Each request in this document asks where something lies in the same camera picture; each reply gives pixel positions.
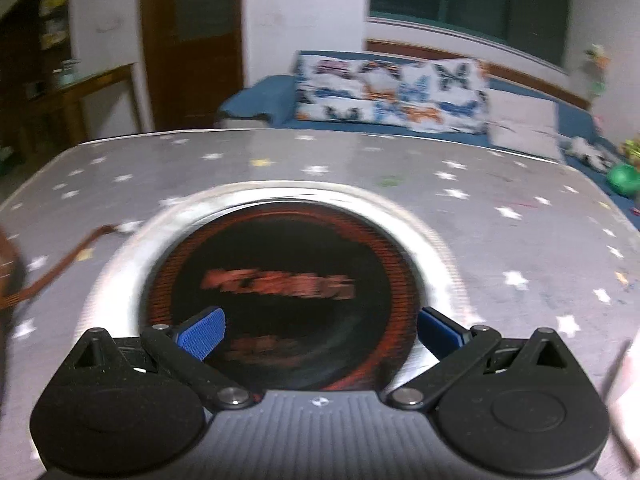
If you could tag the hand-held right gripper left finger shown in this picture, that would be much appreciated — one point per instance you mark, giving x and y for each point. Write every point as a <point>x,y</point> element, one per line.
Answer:
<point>200,332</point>

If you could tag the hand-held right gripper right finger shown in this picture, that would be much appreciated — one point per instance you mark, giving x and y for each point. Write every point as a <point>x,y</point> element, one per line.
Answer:
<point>440,331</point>

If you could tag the brown shoelace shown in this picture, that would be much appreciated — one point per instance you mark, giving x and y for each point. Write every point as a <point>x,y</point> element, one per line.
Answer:
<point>55,273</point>

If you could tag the brown leather shoe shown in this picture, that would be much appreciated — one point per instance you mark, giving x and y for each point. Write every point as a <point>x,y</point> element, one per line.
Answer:
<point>7,270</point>

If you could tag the grey star-print table cover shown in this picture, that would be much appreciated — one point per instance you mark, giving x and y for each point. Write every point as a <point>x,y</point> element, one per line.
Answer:
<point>500,240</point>

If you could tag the black round induction cooktop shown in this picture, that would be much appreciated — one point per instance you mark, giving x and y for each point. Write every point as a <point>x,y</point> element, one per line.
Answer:
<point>300,240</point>

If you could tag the pink tissue pack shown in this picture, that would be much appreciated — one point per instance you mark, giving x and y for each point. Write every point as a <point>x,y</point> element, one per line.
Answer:
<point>627,395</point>

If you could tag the beige pillow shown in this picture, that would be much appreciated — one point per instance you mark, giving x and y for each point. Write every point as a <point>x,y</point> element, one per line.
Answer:
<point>525,125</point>

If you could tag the black and white plush cow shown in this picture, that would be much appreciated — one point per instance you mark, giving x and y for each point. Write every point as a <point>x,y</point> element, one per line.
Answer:
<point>587,150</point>

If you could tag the blue sofa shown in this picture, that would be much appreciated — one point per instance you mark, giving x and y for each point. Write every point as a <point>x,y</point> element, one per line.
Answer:
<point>255,97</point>

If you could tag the butterfly print quilt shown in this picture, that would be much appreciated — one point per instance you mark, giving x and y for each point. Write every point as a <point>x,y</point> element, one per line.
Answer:
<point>390,90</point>

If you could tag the brown door with glass pane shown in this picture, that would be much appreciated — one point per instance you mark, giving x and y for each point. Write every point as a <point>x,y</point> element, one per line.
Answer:
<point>200,85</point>

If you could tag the wooden side table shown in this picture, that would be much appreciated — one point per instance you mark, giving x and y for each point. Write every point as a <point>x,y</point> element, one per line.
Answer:
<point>100,77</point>

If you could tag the glass jar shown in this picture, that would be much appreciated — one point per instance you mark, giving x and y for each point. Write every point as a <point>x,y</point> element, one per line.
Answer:
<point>70,72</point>

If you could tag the small white microwave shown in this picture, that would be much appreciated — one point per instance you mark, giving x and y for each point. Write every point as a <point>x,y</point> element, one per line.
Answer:
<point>34,89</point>

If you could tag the paper flower decoration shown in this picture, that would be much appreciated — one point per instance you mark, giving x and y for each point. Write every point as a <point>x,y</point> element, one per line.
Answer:
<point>597,57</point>

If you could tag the dark wooden shelf cabinet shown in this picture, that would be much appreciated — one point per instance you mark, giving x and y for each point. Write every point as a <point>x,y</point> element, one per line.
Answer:
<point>30,60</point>

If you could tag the green-framed window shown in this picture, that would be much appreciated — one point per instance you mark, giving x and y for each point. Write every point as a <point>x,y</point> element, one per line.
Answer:
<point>475,0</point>

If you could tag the group of yellow white boxes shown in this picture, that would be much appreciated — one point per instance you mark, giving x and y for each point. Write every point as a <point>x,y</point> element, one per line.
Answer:
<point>52,5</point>

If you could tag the wooden wall rail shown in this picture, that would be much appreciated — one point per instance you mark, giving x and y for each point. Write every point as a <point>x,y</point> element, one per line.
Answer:
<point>425,50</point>

